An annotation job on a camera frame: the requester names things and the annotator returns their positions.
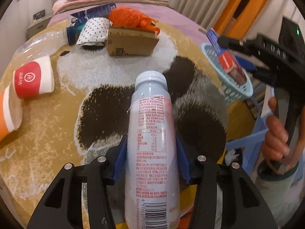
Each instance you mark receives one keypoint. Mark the grey yogurt drink bottle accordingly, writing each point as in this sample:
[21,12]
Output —
[150,124]

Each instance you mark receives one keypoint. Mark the red snack packet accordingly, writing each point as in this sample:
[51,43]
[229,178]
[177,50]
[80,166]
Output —
[230,62]

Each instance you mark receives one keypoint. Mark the white polka dot packet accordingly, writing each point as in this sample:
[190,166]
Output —
[93,29]

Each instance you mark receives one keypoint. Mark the person's right hand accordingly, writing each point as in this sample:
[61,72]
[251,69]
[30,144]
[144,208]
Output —
[275,138]

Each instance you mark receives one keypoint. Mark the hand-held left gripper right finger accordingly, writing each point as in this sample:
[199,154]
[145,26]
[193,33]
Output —
[183,158]

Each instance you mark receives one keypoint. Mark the dark box on nightstand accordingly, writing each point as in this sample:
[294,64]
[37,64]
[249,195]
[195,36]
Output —
[39,14]

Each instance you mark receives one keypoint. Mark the bed with purple cover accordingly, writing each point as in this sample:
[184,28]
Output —
[166,14]

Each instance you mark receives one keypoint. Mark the light blue plastic basket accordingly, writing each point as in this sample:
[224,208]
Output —
[234,93]

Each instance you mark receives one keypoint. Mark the grey nightstand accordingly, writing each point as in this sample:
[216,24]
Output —
[38,27]

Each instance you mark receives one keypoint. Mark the beige curtain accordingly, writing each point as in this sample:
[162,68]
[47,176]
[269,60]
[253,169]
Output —
[200,0]

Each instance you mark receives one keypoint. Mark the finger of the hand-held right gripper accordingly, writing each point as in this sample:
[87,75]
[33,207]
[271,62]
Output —
[236,43]
[259,75]

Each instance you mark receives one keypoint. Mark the orange curtain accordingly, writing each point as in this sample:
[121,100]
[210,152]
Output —
[236,7]

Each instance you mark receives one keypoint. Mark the wooden slat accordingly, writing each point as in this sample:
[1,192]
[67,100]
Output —
[202,29]

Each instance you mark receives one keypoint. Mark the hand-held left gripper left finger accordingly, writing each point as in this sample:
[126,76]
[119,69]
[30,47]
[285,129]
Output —
[120,158]

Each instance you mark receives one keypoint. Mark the person's right forearm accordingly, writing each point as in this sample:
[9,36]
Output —
[276,195]

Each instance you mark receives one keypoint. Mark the light blue plastic stool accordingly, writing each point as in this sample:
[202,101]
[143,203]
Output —
[247,140]

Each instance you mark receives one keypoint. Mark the clear plastic bottle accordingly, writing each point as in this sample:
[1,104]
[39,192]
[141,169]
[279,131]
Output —
[45,39]

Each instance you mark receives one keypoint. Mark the red and white paper cup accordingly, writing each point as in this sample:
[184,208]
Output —
[31,78]

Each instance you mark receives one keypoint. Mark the dark blue milk carton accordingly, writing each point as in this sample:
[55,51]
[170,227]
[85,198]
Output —
[95,13]

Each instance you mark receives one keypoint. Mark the orange and white paper cup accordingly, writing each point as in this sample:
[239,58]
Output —
[12,114]

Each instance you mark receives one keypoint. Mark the round panda rug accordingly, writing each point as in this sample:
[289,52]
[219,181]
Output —
[69,124]

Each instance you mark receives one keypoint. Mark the brown cardboard box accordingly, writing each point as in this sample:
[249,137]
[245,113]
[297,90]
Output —
[128,44]

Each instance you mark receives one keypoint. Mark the folded pink striped blanket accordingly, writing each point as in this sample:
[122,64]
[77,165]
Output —
[114,2]

